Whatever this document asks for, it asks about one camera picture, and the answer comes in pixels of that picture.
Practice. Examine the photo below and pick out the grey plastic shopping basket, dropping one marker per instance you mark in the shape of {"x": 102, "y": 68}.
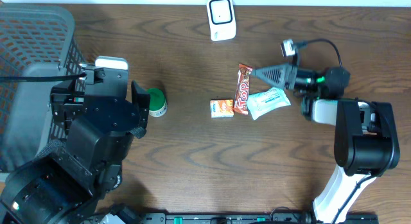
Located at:
{"x": 36, "y": 41}

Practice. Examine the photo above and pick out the small orange tissue pack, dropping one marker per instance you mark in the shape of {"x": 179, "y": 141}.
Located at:
{"x": 221, "y": 108}

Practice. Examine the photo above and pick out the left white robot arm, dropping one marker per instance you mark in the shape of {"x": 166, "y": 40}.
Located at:
{"x": 66, "y": 180}

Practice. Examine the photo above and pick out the orange Top chocolate bar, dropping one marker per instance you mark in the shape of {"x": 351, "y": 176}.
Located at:
{"x": 242, "y": 92}

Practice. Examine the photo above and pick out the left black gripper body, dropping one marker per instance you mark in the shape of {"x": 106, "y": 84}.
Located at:
{"x": 63, "y": 103}

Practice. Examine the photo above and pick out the green lid jar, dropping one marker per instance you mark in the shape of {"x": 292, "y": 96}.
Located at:
{"x": 158, "y": 104}

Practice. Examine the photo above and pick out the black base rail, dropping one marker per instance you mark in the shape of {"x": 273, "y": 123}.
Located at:
{"x": 279, "y": 217}

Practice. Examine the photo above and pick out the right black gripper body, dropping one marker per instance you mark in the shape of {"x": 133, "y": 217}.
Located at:
{"x": 307, "y": 78}

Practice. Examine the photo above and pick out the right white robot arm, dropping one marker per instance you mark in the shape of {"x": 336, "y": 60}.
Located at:
{"x": 366, "y": 142}

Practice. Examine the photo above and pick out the light blue wipes packet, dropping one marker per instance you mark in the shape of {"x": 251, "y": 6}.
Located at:
{"x": 263, "y": 102}

